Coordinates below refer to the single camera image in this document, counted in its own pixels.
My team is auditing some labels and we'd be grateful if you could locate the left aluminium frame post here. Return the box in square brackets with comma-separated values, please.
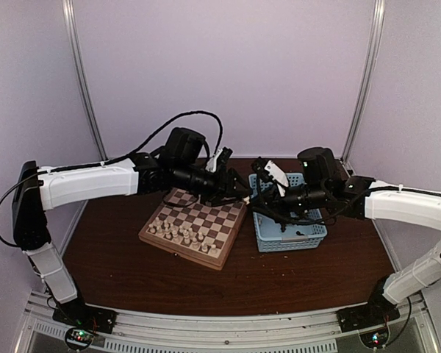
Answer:
[62, 0, 107, 160]

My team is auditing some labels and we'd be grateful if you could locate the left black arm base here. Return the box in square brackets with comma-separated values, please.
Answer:
[52, 290, 117, 334]

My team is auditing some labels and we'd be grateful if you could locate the white pawn chess piece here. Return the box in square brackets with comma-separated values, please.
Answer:
[164, 229, 172, 239]

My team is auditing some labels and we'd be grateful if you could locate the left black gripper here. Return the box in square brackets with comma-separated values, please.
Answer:
[172, 161, 254, 207]

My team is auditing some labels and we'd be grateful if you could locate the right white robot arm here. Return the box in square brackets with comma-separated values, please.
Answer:
[252, 147, 441, 325]

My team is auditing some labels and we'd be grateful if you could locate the front aluminium rail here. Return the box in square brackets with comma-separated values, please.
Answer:
[11, 291, 441, 352]

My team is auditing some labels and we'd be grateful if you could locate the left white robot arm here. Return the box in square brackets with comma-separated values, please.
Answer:
[11, 128, 250, 327]

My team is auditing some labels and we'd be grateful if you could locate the wooden folding chess board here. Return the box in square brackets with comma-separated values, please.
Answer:
[139, 189, 247, 271]

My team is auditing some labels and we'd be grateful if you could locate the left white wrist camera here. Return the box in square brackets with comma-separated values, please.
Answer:
[205, 147, 233, 173]

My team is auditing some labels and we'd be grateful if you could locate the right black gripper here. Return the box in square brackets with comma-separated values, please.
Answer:
[246, 183, 329, 225]

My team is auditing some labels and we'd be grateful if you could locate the aluminium frame post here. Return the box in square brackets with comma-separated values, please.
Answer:
[341, 0, 386, 165]
[62, 0, 107, 160]

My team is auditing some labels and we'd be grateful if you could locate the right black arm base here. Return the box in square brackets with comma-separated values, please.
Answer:
[337, 277, 400, 332]

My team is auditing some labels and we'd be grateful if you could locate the right black cable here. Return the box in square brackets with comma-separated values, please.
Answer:
[251, 157, 339, 227]

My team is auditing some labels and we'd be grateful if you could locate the light blue plastic basket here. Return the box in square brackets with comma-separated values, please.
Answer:
[248, 172, 328, 252]

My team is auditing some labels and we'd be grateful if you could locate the right aluminium frame post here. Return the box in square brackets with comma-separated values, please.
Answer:
[341, 0, 386, 165]

